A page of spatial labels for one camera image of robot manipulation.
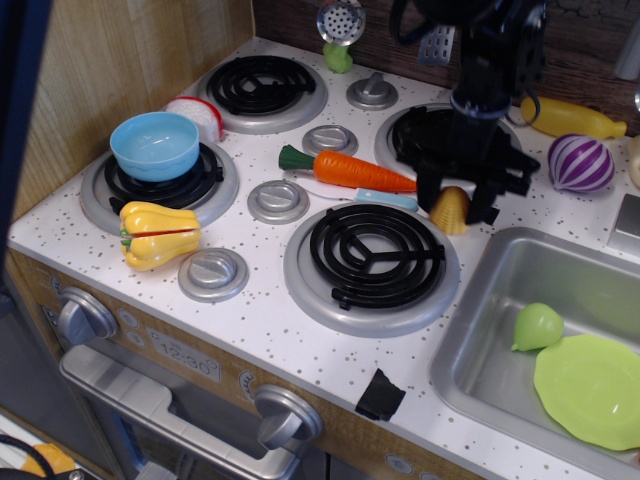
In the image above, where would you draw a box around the front right black burner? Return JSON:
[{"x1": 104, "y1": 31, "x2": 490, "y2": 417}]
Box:
[{"x1": 283, "y1": 203, "x2": 460, "y2": 338}]

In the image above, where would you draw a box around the silver sink basin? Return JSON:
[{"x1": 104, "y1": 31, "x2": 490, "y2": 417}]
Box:
[{"x1": 431, "y1": 228, "x2": 639, "y2": 479}]

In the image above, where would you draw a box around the hanging silver spatula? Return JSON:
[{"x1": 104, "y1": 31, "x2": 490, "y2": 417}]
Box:
[{"x1": 418, "y1": 25, "x2": 456, "y2": 66}]

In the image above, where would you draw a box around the cream toy at right edge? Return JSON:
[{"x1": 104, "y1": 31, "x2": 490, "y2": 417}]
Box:
[{"x1": 627, "y1": 136, "x2": 640, "y2": 188}]

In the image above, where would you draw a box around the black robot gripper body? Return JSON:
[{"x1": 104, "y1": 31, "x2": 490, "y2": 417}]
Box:
[{"x1": 394, "y1": 107, "x2": 540, "y2": 195}]

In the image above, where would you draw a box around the yellow toy corn piece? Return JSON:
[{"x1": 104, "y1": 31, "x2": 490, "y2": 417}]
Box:
[{"x1": 429, "y1": 186, "x2": 471, "y2": 235}]

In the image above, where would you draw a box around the purple white toy onion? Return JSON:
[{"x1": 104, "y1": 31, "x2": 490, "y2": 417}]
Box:
[{"x1": 548, "y1": 134, "x2": 615, "y2": 193}]

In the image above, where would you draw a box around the green toy vegetable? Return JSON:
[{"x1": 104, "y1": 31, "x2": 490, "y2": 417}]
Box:
[{"x1": 323, "y1": 43, "x2": 353, "y2": 74}]

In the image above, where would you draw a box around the green toy pear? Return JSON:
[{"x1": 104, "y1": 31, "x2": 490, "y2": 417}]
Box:
[{"x1": 511, "y1": 302, "x2": 564, "y2": 351}]

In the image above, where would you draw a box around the yellow toy squash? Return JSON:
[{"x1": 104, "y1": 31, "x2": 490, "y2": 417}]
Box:
[{"x1": 520, "y1": 97, "x2": 627, "y2": 140}]

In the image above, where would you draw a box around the black cable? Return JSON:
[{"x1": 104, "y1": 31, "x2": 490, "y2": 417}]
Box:
[{"x1": 0, "y1": 434, "x2": 56, "y2": 479}]

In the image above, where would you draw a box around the green plastic plate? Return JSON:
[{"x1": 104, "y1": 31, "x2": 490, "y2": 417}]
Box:
[{"x1": 533, "y1": 334, "x2": 639, "y2": 451}]

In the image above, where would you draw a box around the front silver stove knob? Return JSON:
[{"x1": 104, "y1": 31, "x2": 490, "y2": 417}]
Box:
[{"x1": 178, "y1": 248, "x2": 249, "y2": 303}]

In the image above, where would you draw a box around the black tape near sink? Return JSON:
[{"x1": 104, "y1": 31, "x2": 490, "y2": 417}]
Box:
[{"x1": 483, "y1": 207, "x2": 500, "y2": 226}]

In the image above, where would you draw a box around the centre silver stove knob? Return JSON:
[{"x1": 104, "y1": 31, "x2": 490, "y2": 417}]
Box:
[{"x1": 247, "y1": 180, "x2": 310, "y2": 225}]

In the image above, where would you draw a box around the back silver stove knob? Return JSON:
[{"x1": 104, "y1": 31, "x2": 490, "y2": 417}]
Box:
[{"x1": 346, "y1": 72, "x2": 399, "y2": 111}]

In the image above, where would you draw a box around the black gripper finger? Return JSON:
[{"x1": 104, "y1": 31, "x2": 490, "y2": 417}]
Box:
[
  {"x1": 416, "y1": 167, "x2": 443, "y2": 213},
  {"x1": 466, "y1": 179, "x2": 504, "y2": 225}
]

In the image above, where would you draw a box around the left oven dial knob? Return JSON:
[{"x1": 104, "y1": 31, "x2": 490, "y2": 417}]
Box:
[{"x1": 57, "y1": 287, "x2": 119, "y2": 345}]

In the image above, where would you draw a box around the silver faucet pipe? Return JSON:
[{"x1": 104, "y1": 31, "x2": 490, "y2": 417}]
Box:
[{"x1": 614, "y1": 33, "x2": 639, "y2": 80}]

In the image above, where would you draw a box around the back left black burner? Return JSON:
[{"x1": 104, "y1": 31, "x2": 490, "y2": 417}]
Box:
[{"x1": 197, "y1": 55, "x2": 328, "y2": 135}]

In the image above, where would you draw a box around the yellow toy bell pepper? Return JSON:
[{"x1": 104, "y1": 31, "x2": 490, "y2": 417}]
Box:
[{"x1": 119, "y1": 201, "x2": 201, "y2": 271}]

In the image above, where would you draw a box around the hanging silver skimmer ladle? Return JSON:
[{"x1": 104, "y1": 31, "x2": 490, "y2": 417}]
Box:
[{"x1": 316, "y1": 0, "x2": 366, "y2": 46}]

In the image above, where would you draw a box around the oven dial knob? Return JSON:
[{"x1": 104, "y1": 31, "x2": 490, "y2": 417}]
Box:
[
  {"x1": 57, "y1": 287, "x2": 119, "y2": 345},
  {"x1": 254, "y1": 384, "x2": 324, "y2": 450}
]

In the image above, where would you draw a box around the black burner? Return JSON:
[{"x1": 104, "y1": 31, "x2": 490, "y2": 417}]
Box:
[
  {"x1": 283, "y1": 203, "x2": 460, "y2": 338},
  {"x1": 197, "y1": 55, "x2": 328, "y2": 135},
  {"x1": 80, "y1": 143, "x2": 239, "y2": 234},
  {"x1": 374, "y1": 103, "x2": 522, "y2": 197}
]

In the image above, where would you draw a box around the silver stove knob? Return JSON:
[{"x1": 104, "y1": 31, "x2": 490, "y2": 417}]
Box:
[
  {"x1": 346, "y1": 72, "x2": 399, "y2": 111},
  {"x1": 247, "y1": 180, "x2": 310, "y2": 225},
  {"x1": 178, "y1": 248, "x2": 249, "y2": 303}
]

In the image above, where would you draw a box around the silver oven door handle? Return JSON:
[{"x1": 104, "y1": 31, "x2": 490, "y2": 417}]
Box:
[{"x1": 60, "y1": 346, "x2": 300, "y2": 479}]

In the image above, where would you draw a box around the orange toy carrot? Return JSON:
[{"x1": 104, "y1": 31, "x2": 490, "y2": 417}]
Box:
[{"x1": 278, "y1": 145, "x2": 417, "y2": 193}]

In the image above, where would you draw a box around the upper middle silver knob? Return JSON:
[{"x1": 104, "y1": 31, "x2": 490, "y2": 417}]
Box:
[{"x1": 302, "y1": 125, "x2": 359, "y2": 156}]

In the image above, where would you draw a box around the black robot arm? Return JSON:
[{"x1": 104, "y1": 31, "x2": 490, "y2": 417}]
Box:
[{"x1": 389, "y1": 1, "x2": 546, "y2": 224}]

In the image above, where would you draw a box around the black tape front edge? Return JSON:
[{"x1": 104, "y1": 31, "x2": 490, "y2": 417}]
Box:
[{"x1": 355, "y1": 369, "x2": 406, "y2": 421}]

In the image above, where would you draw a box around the light blue plastic bowl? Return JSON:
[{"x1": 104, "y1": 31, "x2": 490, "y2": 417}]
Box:
[{"x1": 110, "y1": 111, "x2": 200, "y2": 182}]

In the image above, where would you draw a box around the blue handled toy knife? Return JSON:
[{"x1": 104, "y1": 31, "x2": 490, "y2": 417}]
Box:
[{"x1": 296, "y1": 178, "x2": 419, "y2": 212}]

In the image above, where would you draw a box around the red white toy radish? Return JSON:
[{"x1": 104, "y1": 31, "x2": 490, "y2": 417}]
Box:
[{"x1": 165, "y1": 96, "x2": 224, "y2": 143}]

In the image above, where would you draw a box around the back right black burner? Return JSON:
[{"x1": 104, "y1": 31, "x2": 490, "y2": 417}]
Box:
[{"x1": 374, "y1": 103, "x2": 522, "y2": 197}]

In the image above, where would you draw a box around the right oven dial knob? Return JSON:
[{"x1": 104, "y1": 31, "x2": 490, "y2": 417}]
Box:
[{"x1": 254, "y1": 384, "x2": 324, "y2": 450}]

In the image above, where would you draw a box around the front left black burner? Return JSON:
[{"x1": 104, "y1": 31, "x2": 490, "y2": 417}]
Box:
[{"x1": 80, "y1": 143, "x2": 239, "y2": 234}]

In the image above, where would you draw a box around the orange toy on floor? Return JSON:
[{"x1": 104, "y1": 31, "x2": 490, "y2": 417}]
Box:
[{"x1": 20, "y1": 444, "x2": 76, "y2": 478}]

